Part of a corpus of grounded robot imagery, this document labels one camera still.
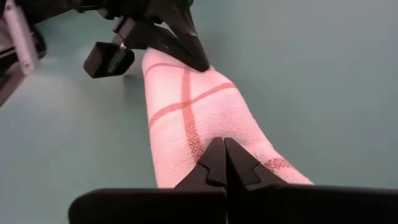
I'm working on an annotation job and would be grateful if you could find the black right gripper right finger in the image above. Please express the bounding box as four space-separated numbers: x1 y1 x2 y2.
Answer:
225 138 398 224

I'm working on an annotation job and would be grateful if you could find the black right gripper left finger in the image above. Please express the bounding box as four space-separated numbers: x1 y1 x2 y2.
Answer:
68 138 227 224

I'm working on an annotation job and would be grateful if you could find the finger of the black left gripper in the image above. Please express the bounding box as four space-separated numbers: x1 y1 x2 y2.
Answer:
116 23 203 73
161 6 211 68

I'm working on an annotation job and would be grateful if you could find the white red-checked towel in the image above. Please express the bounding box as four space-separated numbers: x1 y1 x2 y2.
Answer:
141 46 314 190

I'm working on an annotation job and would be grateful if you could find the green table mat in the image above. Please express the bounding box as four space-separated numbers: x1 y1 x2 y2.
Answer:
0 0 398 224

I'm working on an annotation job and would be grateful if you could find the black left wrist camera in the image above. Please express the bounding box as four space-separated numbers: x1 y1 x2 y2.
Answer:
82 41 136 79

